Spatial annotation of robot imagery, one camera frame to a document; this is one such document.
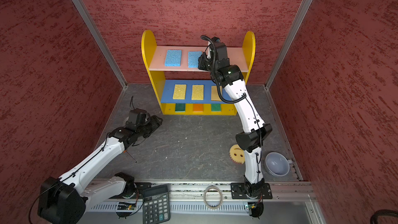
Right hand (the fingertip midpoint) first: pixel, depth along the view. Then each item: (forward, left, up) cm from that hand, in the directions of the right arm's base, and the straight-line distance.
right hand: (200, 61), depth 75 cm
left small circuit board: (-54, +39, -43) cm, 79 cm away
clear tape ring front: (-51, -8, -40) cm, 65 cm away
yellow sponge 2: (+3, +2, -26) cm, 26 cm away
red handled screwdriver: (-40, +29, -11) cm, 51 cm away
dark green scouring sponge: (+1, +15, -38) cm, 41 cm away
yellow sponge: (+4, +14, -26) cm, 30 cm away
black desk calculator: (-54, +22, -38) cm, 70 cm away
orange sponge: (+1, +2, -39) cm, 39 cm away
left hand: (-19, +23, -28) cm, 41 cm away
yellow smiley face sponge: (-33, -19, -38) cm, 54 cm away
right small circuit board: (-56, -23, -43) cm, 74 cm away
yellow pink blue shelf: (+15, +24, -23) cm, 37 cm away
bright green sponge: (0, -10, -39) cm, 40 cm away
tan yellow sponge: (0, -9, -26) cm, 28 cm away
